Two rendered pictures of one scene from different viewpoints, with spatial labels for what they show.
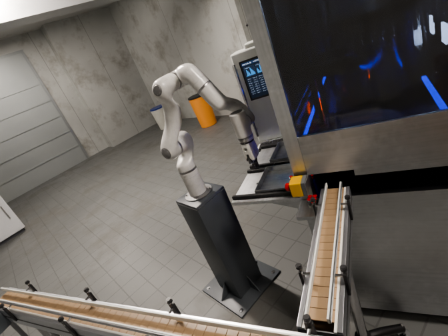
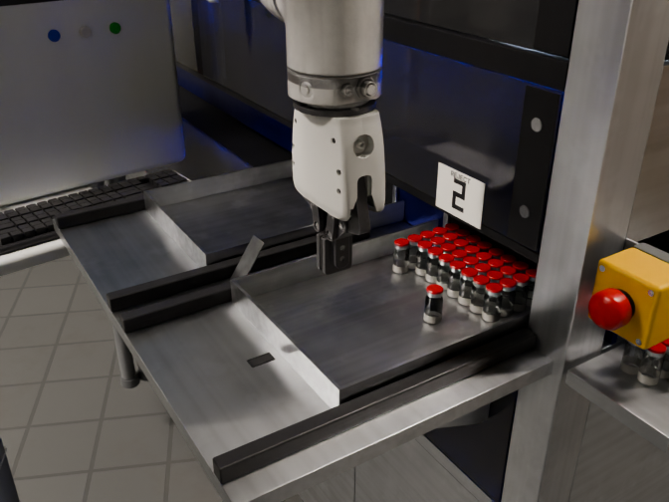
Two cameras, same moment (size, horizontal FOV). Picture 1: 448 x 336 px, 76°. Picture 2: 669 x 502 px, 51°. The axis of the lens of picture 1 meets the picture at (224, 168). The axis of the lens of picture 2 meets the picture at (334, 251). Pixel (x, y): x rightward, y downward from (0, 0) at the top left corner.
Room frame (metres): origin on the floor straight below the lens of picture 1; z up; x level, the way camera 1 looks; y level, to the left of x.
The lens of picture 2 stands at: (1.14, 0.40, 1.37)
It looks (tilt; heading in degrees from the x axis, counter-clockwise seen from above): 28 degrees down; 296
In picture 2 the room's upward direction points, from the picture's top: straight up
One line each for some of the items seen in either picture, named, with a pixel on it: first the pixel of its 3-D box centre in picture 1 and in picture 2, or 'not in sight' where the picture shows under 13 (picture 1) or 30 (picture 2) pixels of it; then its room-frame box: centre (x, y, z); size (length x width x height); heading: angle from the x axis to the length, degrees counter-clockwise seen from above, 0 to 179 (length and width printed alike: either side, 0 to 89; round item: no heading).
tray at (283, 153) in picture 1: (299, 149); (272, 205); (1.69, -0.50, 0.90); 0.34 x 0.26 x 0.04; 58
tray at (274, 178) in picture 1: (289, 177); (397, 299); (1.40, -0.32, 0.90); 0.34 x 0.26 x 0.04; 58
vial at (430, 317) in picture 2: not in sight; (433, 305); (1.35, -0.32, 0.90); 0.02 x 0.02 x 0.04
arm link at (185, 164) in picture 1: (183, 151); not in sight; (1.75, 0.20, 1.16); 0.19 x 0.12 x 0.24; 141
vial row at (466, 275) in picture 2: not in sight; (450, 275); (1.35, -0.39, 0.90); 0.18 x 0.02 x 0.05; 148
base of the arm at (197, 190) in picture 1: (193, 181); not in sight; (1.73, 0.22, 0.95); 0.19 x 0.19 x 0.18
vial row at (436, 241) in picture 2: not in sight; (463, 271); (1.34, -0.41, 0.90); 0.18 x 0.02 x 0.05; 148
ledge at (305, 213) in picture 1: (314, 209); (655, 386); (1.09, -0.31, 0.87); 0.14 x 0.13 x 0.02; 58
